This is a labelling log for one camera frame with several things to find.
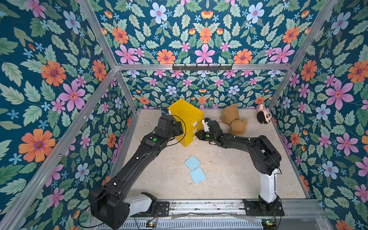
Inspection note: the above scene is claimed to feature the pink black plush toy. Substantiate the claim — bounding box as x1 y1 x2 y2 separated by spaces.
256 104 272 124

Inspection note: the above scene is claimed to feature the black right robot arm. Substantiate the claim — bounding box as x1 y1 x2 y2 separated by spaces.
195 119 282 204

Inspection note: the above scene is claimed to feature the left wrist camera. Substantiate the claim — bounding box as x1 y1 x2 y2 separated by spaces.
161 108 171 115

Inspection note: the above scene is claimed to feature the black wall hook rail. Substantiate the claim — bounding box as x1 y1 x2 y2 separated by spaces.
171 64 233 72

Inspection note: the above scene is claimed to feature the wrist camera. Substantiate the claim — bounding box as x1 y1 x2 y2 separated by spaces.
202 118 211 132
161 108 171 115

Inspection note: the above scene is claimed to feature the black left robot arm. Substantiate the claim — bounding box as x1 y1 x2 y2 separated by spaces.
89 114 186 230

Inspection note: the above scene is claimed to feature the brown teddy bear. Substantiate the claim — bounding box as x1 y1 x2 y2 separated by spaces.
220 104 248 136

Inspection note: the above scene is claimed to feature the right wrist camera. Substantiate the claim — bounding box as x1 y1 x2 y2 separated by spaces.
202 118 211 132

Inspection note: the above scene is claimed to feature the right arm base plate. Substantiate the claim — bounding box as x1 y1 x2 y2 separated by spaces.
243 197 285 217

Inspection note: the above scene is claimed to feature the yellow plastic drawer cabinet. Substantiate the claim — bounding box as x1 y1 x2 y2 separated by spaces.
168 99 204 147

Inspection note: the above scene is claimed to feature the blue sticky note pad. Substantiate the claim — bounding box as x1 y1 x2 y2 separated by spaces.
185 156 201 171
190 167 206 184

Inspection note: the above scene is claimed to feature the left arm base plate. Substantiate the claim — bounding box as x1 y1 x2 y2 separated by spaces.
132 201 170 218

